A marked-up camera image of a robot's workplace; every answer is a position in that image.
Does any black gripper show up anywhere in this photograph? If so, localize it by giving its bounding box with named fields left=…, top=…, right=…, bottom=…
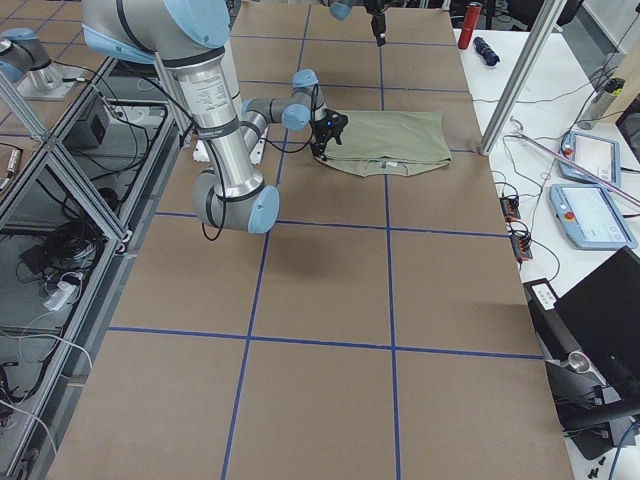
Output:
left=310, top=110, right=336, bottom=159
left=364, top=0, right=388, bottom=47

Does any olive green long-sleeve shirt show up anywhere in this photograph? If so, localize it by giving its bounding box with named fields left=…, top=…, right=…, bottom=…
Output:
left=317, top=110, right=452, bottom=177

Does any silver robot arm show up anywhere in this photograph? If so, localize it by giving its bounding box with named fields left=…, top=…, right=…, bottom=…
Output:
left=83, top=1, right=348, bottom=234
left=321, top=0, right=389, bottom=47

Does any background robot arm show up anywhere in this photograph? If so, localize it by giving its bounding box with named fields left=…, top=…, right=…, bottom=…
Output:
left=1, top=27, right=77, bottom=100

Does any red cylindrical bottle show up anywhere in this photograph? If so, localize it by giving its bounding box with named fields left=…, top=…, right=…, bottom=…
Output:
left=457, top=1, right=483, bottom=50

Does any dark blue folded umbrella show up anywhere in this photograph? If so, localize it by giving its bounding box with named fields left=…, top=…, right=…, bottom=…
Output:
left=473, top=36, right=500, bottom=67

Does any reacher grabber stick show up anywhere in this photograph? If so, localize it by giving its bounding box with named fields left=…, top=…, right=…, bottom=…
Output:
left=510, top=117, right=639, bottom=207

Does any orange terminal block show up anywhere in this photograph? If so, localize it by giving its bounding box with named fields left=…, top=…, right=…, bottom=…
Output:
left=499, top=196, right=521, bottom=221
left=509, top=231, right=533, bottom=263

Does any grey drink bottle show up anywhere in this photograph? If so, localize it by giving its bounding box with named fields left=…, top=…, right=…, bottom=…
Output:
left=577, top=77, right=625, bottom=130

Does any far teach pendant tablet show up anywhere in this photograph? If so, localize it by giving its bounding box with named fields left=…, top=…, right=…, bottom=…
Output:
left=560, top=132, right=621, bottom=187

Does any teach pendant tablet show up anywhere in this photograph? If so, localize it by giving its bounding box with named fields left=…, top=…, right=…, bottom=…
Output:
left=549, top=184, right=638, bottom=251
left=560, top=132, right=621, bottom=187

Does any near teach pendant tablet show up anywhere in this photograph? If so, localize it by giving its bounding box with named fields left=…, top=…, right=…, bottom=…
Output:
left=549, top=184, right=638, bottom=251

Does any black labelled box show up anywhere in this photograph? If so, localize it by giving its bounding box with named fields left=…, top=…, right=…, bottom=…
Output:
left=523, top=279, right=582, bottom=361

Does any black monitor on stand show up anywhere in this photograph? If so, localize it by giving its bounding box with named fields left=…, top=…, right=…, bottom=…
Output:
left=542, top=247, right=639, bottom=460

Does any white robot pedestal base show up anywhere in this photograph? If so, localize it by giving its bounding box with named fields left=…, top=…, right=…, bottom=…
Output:
left=192, top=39, right=269, bottom=165

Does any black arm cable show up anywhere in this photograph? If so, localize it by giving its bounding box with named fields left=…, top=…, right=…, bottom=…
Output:
left=199, top=84, right=321, bottom=242

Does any aluminium frame post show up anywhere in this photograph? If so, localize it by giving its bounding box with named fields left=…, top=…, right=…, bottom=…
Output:
left=478, top=0, right=567, bottom=156

